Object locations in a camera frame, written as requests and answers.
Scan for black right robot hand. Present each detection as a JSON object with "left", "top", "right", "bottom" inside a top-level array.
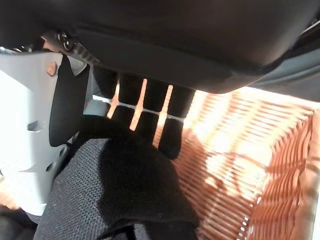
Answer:
[{"left": 0, "top": 0, "right": 320, "bottom": 217}]

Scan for black mesh knit garment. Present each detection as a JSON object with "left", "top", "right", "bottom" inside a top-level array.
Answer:
[{"left": 33, "top": 116, "right": 201, "bottom": 240}]

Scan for rectangular wicker laundry basket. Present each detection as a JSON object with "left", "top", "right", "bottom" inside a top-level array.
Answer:
[{"left": 106, "top": 82, "right": 320, "bottom": 240}]

